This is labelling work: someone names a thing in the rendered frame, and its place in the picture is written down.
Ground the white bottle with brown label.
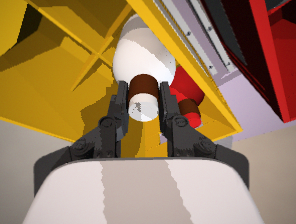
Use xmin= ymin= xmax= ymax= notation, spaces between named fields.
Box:
xmin=112 ymin=14 xmax=176 ymax=122

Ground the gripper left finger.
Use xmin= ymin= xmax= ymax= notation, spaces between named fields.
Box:
xmin=34 ymin=81 xmax=129 ymax=198

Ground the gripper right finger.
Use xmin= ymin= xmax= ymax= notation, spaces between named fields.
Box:
xmin=159 ymin=81 xmax=249 ymax=189

